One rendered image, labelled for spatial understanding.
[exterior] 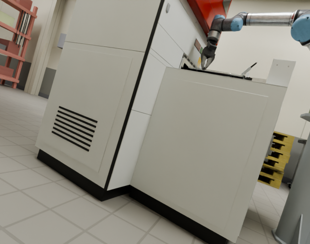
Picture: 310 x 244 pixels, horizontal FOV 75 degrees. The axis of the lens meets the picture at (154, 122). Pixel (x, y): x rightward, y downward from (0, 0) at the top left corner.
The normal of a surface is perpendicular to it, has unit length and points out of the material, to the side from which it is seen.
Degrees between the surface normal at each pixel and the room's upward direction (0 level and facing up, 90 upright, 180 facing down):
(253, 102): 90
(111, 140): 90
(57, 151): 90
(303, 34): 127
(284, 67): 90
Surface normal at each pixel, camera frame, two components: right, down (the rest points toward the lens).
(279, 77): -0.48, -0.11
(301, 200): -0.70, -0.19
